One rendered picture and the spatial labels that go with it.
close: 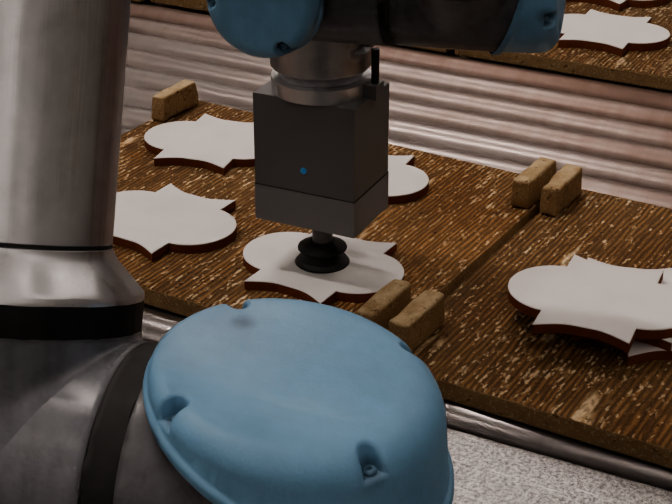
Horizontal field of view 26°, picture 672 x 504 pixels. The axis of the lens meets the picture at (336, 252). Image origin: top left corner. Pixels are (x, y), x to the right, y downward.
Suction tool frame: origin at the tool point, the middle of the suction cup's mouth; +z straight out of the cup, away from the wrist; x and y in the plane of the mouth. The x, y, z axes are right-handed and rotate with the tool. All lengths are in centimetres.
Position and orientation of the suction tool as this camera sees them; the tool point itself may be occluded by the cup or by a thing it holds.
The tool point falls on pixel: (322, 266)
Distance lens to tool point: 115.2
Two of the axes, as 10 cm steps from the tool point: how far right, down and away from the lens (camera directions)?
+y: -9.0, -2.0, 3.8
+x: -4.3, 4.1, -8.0
